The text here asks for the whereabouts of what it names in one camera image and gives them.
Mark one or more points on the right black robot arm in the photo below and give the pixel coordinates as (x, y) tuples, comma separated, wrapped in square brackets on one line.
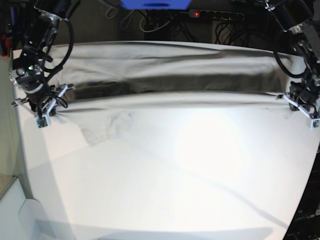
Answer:
[(28, 71)]

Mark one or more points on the blue plastic bin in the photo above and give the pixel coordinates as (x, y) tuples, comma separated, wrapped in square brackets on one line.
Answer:
[(155, 4)]

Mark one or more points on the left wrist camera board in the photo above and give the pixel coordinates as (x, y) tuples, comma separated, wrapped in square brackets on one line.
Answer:
[(314, 123)]

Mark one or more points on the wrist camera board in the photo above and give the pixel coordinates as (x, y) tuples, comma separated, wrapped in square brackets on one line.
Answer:
[(314, 123), (42, 122)]

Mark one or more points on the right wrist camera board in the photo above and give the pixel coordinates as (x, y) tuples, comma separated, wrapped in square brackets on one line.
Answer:
[(42, 122)]

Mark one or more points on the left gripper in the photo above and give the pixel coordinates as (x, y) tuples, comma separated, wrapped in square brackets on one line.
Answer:
[(301, 99)]

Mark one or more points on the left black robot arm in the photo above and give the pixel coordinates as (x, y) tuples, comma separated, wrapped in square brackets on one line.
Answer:
[(296, 19)]

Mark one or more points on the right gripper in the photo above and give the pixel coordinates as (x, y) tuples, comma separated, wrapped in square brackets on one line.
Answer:
[(44, 107)]

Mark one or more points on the red and blue clamp tool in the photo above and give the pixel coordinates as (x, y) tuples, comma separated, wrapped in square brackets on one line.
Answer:
[(9, 16)]

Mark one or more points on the beige t-shirt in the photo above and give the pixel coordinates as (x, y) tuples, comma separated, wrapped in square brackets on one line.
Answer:
[(113, 79)]

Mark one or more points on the black power strip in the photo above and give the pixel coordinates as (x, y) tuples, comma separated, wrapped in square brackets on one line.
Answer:
[(216, 15)]

